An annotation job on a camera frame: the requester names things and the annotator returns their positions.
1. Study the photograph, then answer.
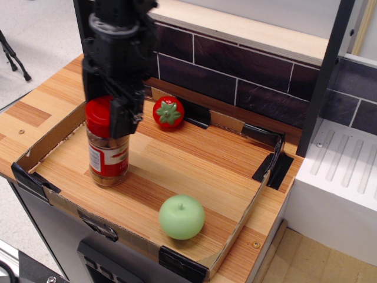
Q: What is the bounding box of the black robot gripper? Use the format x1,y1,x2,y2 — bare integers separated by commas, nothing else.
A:
82,26,147,138

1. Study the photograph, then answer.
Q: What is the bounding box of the red lidded spice bottle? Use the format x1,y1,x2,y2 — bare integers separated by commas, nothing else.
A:
85,96,129,187

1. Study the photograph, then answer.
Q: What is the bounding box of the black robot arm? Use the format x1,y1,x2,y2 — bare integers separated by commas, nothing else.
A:
74,1,158,139

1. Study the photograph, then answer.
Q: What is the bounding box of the cardboard fence with black tape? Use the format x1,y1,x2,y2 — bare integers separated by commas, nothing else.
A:
11,72,295,282

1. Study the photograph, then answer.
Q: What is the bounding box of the red toy tomato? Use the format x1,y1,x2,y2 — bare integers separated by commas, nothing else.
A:
153,96,185,128

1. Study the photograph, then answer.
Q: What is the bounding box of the black tripod leg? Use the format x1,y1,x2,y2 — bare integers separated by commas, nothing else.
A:
0,31,31,82

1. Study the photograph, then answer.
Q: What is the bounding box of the green toy apple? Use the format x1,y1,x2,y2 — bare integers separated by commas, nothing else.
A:
158,195,205,240

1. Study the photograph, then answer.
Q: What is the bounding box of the brass screw front right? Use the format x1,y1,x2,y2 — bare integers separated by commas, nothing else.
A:
252,241,260,249

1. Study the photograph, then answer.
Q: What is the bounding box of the light wooden shelf board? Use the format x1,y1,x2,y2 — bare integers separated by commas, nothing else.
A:
150,1,329,67

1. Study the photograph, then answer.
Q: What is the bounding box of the white sink drainboard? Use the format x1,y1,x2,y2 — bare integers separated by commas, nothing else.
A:
285,52,377,268

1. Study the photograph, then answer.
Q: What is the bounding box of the black shelf post left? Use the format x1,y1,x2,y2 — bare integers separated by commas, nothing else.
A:
73,0,95,60

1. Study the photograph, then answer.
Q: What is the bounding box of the black shelf post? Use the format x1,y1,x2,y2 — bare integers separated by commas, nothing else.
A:
296,1,355,157
73,0,95,60

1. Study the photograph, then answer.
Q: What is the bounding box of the black shelf post right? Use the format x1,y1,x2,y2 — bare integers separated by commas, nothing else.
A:
296,1,355,157

